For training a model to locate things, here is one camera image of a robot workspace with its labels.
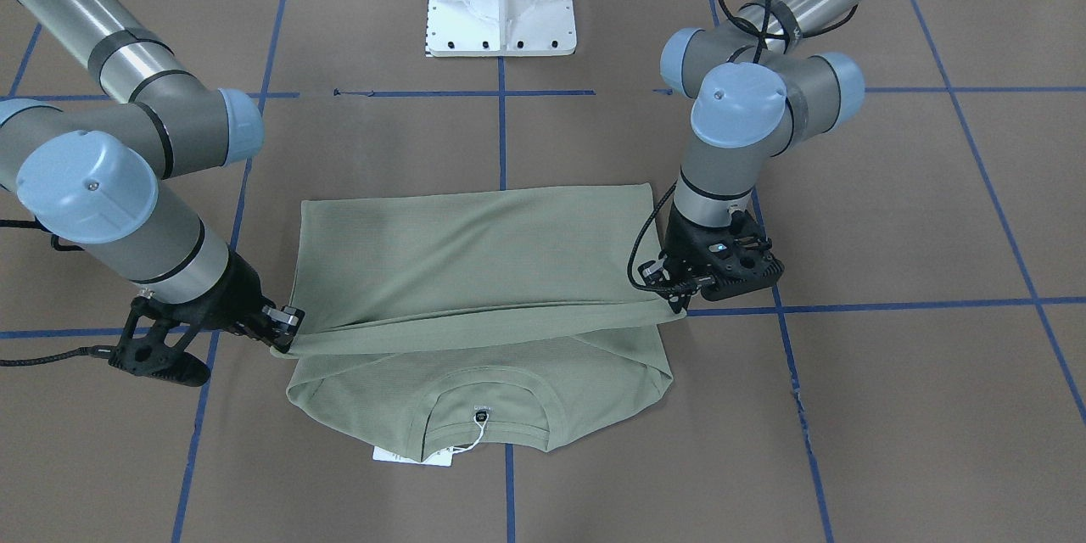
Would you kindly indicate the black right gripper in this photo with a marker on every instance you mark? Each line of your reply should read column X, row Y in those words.
column 231, row 299

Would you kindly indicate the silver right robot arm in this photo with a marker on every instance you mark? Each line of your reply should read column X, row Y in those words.
column 96, row 181

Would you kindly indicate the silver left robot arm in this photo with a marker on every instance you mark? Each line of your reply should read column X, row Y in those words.
column 752, row 101

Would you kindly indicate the olive green long-sleeve shirt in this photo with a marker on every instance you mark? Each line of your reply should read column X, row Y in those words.
column 499, row 317

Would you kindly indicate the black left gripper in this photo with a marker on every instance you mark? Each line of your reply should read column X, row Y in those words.
column 681, row 235

